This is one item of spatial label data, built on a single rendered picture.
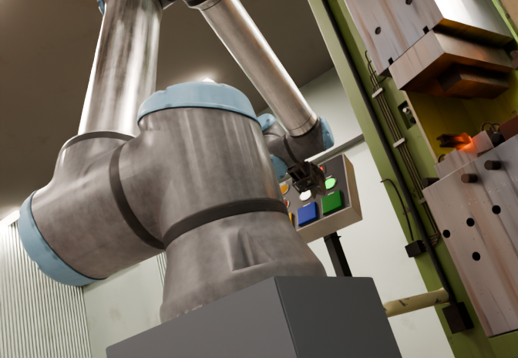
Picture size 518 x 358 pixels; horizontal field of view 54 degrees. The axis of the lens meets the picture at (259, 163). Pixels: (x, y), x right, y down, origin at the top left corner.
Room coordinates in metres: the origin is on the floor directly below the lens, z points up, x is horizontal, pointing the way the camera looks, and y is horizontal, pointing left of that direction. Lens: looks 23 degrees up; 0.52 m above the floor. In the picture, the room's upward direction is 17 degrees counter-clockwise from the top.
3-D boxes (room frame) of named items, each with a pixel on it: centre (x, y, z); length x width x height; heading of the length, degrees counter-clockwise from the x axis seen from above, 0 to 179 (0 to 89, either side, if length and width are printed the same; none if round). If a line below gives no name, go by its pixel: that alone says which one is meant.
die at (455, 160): (1.58, -0.75, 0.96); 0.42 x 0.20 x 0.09; 129
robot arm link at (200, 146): (0.58, 0.07, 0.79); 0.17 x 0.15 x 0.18; 69
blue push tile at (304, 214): (1.71, -0.11, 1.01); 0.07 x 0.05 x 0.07; 64
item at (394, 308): (1.66, -0.30, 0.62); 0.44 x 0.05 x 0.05; 129
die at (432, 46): (1.58, -0.75, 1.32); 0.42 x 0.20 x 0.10; 129
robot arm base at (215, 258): (0.57, 0.06, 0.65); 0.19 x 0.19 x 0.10
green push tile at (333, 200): (1.67, -0.20, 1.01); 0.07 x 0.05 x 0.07; 64
